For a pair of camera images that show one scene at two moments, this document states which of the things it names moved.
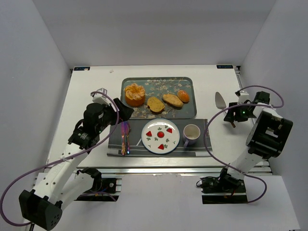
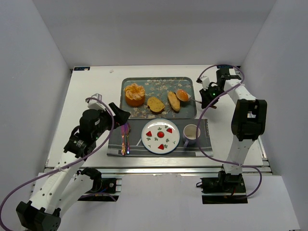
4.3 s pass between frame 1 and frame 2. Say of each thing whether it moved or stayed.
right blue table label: stayed
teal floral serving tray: stayed
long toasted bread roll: moved
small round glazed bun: stayed
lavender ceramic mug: stayed
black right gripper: moved
